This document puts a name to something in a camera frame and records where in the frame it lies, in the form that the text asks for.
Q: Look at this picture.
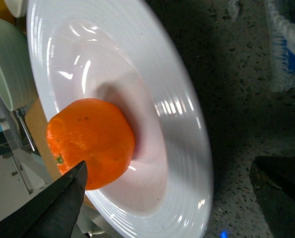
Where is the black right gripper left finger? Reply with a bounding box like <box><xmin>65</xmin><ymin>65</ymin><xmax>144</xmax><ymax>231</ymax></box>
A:
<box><xmin>0</xmin><ymin>161</ymin><xmax>87</xmax><ymax>238</ymax></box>

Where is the yellow mug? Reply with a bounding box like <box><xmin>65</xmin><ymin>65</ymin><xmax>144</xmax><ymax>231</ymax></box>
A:
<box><xmin>0</xmin><ymin>0</ymin><xmax>15</xmax><ymax>25</ymax></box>

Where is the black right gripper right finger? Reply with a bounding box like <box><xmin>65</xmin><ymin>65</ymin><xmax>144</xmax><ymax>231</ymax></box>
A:
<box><xmin>249</xmin><ymin>156</ymin><xmax>295</xmax><ymax>238</ymax></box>

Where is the orange mandarin fruit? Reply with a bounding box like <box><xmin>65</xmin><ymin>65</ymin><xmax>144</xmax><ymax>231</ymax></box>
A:
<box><xmin>46</xmin><ymin>98</ymin><xmax>135</xmax><ymax>190</ymax></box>

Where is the white ribbed plate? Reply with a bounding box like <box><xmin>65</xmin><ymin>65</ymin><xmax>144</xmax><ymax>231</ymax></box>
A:
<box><xmin>27</xmin><ymin>0</ymin><xmax>213</xmax><ymax>238</ymax></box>

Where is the light green bowl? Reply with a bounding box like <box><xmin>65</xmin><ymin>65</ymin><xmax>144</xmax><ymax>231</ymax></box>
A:
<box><xmin>0</xmin><ymin>19</ymin><xmax>38</xmax><ymax>111</ymax></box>

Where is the blue white cloth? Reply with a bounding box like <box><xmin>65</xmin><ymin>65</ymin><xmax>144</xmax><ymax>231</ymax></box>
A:
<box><xmin>265</xmin><ymin>0</ymin><xmax>295</xmax><ymax>92</ymax></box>

